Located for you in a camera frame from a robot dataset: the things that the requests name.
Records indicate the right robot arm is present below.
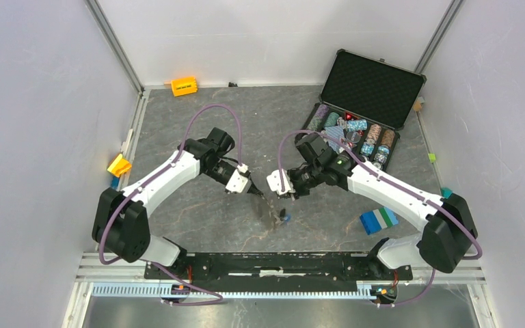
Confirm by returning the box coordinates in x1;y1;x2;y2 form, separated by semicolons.
267;130;483;279

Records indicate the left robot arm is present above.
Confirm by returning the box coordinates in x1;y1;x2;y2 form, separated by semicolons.
92;128;262;279

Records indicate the blue green brick stack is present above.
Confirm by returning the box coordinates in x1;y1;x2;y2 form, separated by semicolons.
360;207;399;235

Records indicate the black poker chip case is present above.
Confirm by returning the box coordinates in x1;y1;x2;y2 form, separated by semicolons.
303;49;427;170

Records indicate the orange toy block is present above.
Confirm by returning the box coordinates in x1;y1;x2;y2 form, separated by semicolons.
170;77;198;97

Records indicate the yellow orange block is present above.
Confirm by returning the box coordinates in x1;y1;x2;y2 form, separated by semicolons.
107;153;132;178

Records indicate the small blue block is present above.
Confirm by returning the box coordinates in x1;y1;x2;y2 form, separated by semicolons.
110;176;120;189

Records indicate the tan cube by case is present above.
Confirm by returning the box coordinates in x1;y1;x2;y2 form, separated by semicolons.
412;96;425;112

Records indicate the teal cube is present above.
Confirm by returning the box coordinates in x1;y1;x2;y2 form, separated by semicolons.
440;187;453;199

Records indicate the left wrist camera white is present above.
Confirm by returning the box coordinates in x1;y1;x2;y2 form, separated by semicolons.
225;164;252;194

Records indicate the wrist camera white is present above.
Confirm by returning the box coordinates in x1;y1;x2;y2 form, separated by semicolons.
267;169;294;197
225;164;252;194

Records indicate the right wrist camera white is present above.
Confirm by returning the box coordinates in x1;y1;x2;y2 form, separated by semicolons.
267;169;294;197

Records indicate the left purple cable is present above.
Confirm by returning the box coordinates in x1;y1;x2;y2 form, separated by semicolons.
98;102;244;306

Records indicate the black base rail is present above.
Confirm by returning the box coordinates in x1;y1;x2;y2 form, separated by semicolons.
169;251;413;292

